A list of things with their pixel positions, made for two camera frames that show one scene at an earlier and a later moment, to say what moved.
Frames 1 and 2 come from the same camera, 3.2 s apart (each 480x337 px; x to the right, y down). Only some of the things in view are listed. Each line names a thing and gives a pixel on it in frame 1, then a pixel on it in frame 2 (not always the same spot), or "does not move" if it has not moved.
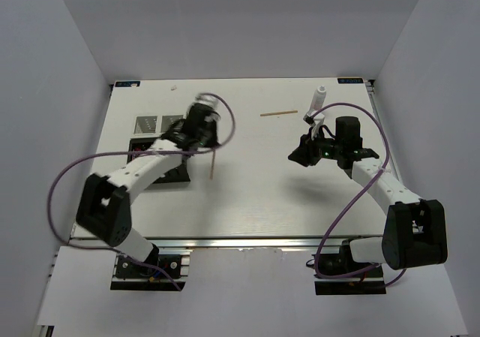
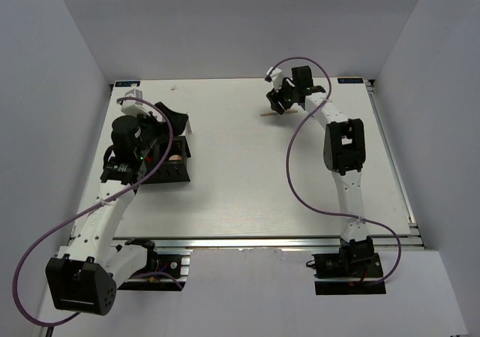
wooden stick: x=262 y=115 does not move
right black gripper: x=304 y=154 -> x=274 y=97
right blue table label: x=350 y=80 does not move
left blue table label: x=127 y=84 does not move
